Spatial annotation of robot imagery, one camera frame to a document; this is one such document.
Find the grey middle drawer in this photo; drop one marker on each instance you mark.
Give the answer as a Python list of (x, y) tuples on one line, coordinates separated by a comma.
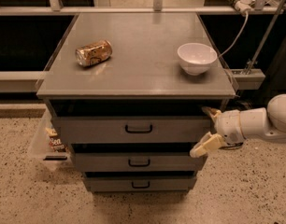
[(135, 157)]

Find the grey drawer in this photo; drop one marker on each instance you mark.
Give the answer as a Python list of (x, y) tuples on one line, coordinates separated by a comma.
[(139, 181), (135, 157), (93, 130)]

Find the grey bottom drawer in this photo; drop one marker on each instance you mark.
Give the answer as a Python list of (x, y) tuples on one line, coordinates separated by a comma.
[(139, 181)]

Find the white bowl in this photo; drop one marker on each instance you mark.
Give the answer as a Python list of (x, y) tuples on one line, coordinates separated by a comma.
[(196, 58)]

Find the white power strip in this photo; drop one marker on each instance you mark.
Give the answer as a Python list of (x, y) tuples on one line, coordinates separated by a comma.
[(241, 6)]

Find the grey top drawer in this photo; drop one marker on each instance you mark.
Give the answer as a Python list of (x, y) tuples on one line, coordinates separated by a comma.
[(93, 130)]

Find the clear plastic snack bin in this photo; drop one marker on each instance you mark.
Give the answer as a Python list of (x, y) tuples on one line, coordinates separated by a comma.
[(47, 148)]

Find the grey drawer cabinet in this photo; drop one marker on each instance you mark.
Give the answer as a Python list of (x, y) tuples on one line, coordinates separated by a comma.
[(141, 78)]

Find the diagonal metal rod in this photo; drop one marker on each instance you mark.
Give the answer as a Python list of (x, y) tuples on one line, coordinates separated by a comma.
[(253, 61)]

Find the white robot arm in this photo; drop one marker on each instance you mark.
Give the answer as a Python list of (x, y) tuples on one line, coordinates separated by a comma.
[(268, 124)]

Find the crushed gold soda can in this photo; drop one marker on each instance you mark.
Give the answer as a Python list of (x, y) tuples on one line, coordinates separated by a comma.
[(93, 53)]

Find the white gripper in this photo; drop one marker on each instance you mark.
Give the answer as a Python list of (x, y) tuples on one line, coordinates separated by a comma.
[(228, 126)]

